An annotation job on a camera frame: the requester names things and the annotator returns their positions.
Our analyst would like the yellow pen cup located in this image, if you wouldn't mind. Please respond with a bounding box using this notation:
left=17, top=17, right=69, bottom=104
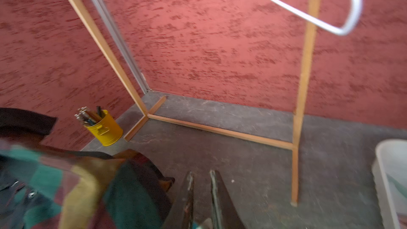
left=75, top=106, right=124, bottom=146

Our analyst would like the plaid shirt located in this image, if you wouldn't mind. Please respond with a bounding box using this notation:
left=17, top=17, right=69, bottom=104
left=1, top=108, right=175, bottom=229

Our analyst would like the wooden clothes rack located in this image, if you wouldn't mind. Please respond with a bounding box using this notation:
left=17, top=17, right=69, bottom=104
left=68, top=0, right=317, bottom=207

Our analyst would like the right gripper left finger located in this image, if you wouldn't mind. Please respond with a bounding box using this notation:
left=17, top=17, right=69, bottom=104
left=162, top=171, right=195, bottom=229

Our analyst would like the white wire hanger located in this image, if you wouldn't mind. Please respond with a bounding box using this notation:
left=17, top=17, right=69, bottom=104
left=236, top=0, right=364, bottom=37

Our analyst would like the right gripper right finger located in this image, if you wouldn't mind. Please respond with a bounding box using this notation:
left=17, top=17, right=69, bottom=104
left=210, top=170, right=246, bottom=229

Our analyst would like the white plastic tray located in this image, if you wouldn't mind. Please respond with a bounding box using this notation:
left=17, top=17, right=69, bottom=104
left=372, top=139, right=407, bottom=229

